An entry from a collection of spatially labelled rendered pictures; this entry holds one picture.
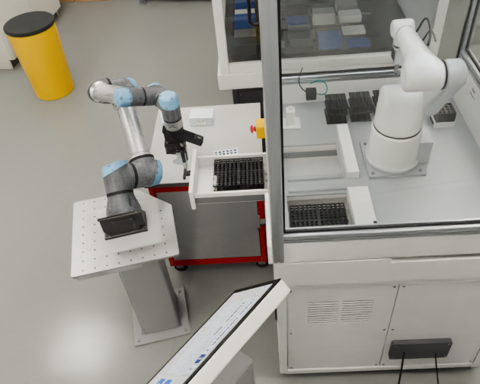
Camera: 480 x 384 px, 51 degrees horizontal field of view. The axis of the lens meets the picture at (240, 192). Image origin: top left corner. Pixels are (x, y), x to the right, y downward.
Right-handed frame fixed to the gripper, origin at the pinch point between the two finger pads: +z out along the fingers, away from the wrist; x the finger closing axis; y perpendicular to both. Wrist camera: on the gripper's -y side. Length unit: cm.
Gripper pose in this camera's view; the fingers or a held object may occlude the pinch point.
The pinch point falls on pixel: (187, 163)
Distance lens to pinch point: 219.8
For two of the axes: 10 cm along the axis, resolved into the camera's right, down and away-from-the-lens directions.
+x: 0.2, 7.0, -7.1
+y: -10.0, 0.7, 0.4
